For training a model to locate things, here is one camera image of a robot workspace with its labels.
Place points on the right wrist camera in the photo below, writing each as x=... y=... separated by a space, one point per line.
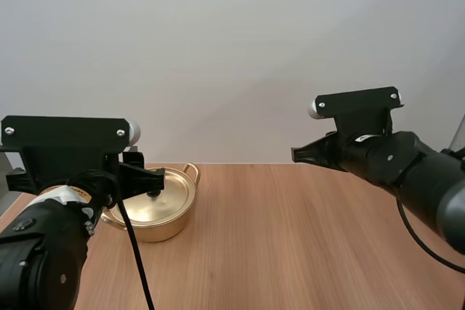
x=357 y=101

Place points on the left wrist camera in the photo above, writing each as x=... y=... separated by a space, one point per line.
x=65 y=139

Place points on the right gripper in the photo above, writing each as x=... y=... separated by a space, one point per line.
x=336 y=152

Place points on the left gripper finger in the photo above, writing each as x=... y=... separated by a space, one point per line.
x=18 y=181
x=143 y=178

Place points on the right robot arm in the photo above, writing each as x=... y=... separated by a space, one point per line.
x=399 y=165

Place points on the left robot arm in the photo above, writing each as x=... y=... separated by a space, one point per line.
x=40 y=252

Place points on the gold lid with black knob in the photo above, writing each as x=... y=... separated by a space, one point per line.
x=172 y=201

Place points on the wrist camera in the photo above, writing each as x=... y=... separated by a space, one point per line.
x=357 y=101
x=65 y=139

